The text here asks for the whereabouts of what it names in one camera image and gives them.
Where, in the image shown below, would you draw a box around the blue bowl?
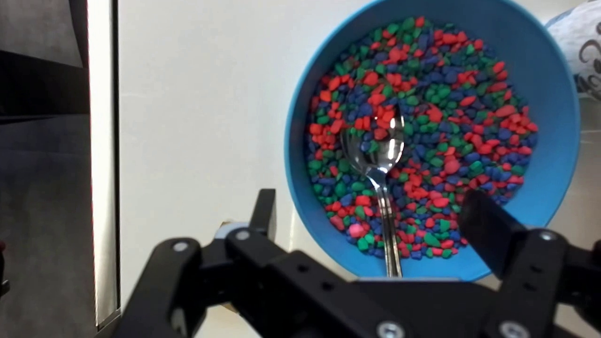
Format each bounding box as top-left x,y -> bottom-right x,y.
284,0 -> 583,284

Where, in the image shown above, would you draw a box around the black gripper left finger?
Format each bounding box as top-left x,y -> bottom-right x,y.
111,188 -> 359,338

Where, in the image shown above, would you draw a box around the metal spoon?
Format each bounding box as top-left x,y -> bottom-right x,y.
342,101 -> 410,280

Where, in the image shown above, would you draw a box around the colourful cereal pieces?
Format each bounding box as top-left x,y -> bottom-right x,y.
305,15 -> 541,261

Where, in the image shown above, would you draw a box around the white printed paper cup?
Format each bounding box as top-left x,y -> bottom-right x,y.
545,0 -> 601,101

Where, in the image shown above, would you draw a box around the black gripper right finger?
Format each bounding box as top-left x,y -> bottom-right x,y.
459,190 -> 601,338

